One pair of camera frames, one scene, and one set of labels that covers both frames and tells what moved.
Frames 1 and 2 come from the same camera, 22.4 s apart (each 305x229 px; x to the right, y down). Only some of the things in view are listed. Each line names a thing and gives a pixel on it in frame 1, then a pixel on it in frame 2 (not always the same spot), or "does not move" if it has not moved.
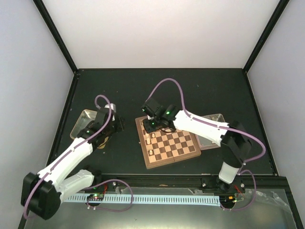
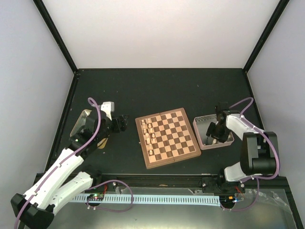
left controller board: [95, 197] does not move
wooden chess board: [160, 148] does not move
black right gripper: [148, 129] to [221, 139]
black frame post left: [50, 22] does not move
